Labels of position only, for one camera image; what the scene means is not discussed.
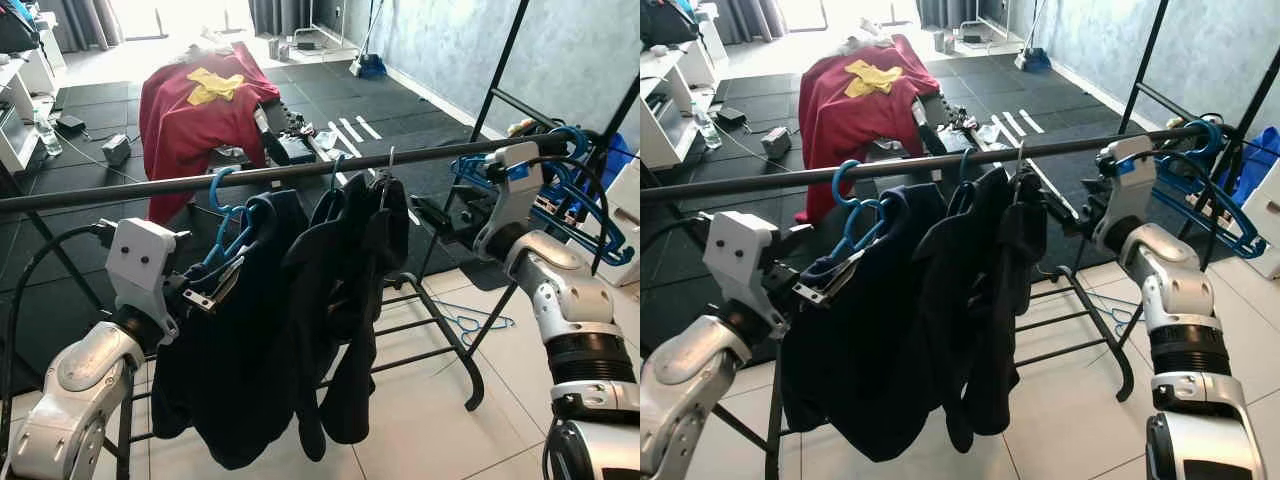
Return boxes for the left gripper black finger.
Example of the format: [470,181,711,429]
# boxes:
[185,258,246,313]
[800,222,866,269]
[190,225,246,276]
[795,250,867,307]

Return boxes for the plain navy garment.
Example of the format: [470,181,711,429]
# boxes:
[780,183,946,463]
[150,190,313,471]

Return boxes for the dark hanging garment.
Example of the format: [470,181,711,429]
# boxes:
[320,175,411,446]
[960,170,1049,436]
[283,172,376,463]
[915,165,1011,453]

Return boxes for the black metal clothes rack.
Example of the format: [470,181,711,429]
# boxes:
[640,0,1280,480]
[0,0,641,480]

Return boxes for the dark red cloth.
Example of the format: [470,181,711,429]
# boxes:
[795,33,943,226]
[138,42,283,226]

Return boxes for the white box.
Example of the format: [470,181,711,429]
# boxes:
[598,160,641,291]
[1240,185,1280,283]

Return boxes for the clear water bottle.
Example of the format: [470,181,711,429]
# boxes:
[35,108,63,157]
[697,100,724,151]

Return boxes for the yellow cloth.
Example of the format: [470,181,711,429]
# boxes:
[187,68,247,107]
[845,58,905,100]

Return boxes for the bright blue cloth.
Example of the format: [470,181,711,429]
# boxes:
[600,133,638,193]
[1225,125,1280,208]

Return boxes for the white shelf unit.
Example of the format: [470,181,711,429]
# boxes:
[0,42,63,177]
[640,38,731,171]

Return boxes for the grey curtain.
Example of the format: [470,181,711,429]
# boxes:
[248,0,347,39]
[712,0,787,47]
[915,0,1001,31]
[40,0,124,54]

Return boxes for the black bag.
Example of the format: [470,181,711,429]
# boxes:
[0,0,43,54]
[640,0,701,49]

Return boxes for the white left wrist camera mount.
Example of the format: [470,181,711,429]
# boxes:
[703,210,791,333]
[105,218,181,346]

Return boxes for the thin blue wire hanger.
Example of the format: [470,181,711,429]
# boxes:
[430,295,517,337]
[1080,285,1143,327]

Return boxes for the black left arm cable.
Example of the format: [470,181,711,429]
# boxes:
[0,224,117,451]
[640,213,709,263]

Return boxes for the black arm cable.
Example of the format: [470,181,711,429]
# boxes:
[0,224,117,451]
[640,213,709,263]
[545,153,613,278]
[1150,148,1239,246]

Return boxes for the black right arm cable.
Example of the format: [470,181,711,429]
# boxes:
[545,153,613,278]
[1150,148,1239,246]

